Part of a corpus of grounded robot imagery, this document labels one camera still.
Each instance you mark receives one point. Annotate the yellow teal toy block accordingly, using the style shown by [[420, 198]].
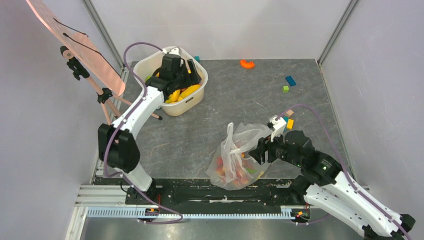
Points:
[[289, 123]]

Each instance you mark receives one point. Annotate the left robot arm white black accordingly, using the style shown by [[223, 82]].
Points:
[[117, 147]]

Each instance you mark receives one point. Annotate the white plastic basket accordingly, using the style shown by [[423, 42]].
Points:
[[146, 67]]

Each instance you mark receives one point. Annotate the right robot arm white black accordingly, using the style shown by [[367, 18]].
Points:
[[325, 185]]

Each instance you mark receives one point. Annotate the green toy cube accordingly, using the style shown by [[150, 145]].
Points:
[[285, 89]]

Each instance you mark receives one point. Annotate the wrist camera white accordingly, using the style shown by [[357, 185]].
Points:
[[277, 124], [173, 51]]

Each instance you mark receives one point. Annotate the yellow fake banana bunch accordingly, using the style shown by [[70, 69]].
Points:
[[173, 97]]

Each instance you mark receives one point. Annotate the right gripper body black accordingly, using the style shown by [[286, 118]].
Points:
[[265, 151]]

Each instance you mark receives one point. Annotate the clear plastic bag of fruits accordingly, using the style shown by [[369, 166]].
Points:
[[231, 167]]

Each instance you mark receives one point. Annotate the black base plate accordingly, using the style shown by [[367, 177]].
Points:
[[181, 190]]

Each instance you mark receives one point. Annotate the orange curved toy block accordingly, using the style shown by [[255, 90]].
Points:
[[247, 64]]

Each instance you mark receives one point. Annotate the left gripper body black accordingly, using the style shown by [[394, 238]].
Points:
[[183, 79]]

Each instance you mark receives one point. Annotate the blue toy brick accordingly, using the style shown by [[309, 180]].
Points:
[[290, 80]]

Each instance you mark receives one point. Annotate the pink tripod stand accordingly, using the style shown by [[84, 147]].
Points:
[[103, 94]]

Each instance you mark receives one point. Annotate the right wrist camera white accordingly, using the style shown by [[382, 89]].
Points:
[[277, 124]]

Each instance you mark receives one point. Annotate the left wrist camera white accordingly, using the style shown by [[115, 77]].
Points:
[[173, 51]]

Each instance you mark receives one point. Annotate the wooden toy cube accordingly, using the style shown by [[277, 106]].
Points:
[[289, 113]]

